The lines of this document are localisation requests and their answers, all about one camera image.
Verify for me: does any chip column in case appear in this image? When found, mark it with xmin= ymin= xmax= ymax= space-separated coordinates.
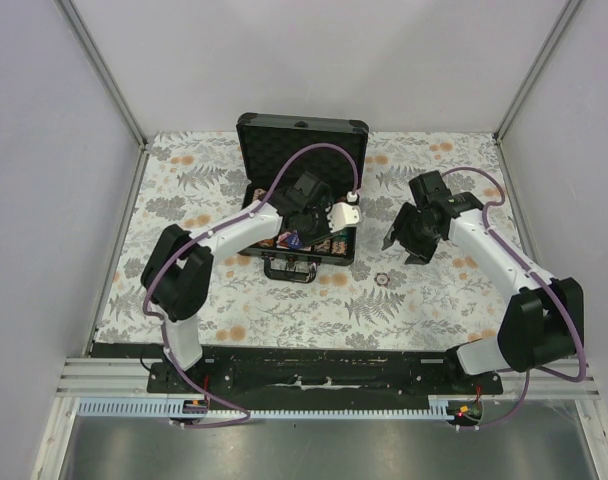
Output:
xmin=331 ymin=229 xmax=349 ymax=255
xmin=314 ymin=239 xmax=332 ymax=253
xmin=252 ymin=188 xmax=266 ymax=201
xmin=257 ymin=237 xmax=276 ymax=248

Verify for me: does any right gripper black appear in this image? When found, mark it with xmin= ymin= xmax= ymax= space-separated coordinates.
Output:
xmin=383 ymin=202 xmax=442 ymax=267

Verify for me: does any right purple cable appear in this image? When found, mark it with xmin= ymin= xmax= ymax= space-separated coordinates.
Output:
xmin=441 ymin=166 xmax=588 ymax=429

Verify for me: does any floral table mat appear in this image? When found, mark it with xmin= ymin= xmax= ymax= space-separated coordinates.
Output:
xmin=95 ymin=132 xmax=518 ymax=350

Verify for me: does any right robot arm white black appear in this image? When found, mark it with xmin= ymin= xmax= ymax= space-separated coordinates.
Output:
xmin=383 ymin=171 xmax=587 ymax=394

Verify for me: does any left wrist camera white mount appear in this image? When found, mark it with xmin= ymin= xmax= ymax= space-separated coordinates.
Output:
xmin=327 ymin=192 xmax=363 ymax=233

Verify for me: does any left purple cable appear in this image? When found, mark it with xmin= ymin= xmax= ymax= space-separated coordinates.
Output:
xmin=141 ymin=142 xmax=361 ymax=429

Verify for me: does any blue round blind button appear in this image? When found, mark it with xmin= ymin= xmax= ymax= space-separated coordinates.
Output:
xmin=280 ymin=230 xmax=303 ymax=249

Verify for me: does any black poker set case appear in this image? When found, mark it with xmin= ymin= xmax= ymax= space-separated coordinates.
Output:
xmin=236 ymin=112 xmax=369 ymax=283

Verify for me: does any white slotted cable duct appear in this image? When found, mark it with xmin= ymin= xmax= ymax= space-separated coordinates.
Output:
xmin=77 ymin=397 xmax=454 ymax=421

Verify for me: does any purple cable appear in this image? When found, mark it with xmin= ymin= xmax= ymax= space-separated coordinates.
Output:
xmin=441 ymin=166 xmax=588 ymax=429
xmin=141 ymin=142 xmax=361 ymax=429

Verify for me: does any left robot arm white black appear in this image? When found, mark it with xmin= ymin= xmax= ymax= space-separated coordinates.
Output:
xmin=141 ymin=173 xmax=334 ymax=393

